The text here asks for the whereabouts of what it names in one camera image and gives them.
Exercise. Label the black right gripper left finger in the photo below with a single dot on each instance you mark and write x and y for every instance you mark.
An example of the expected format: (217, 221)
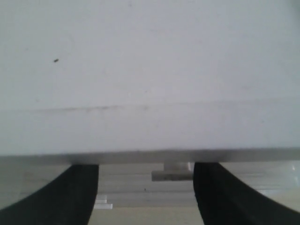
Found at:
(67, 200)

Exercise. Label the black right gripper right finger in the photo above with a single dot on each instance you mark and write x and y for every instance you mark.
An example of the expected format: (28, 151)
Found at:
(223, 199)

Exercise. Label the white plastic drawer cabinet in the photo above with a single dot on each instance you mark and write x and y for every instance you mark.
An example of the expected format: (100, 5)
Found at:
(149, 80)

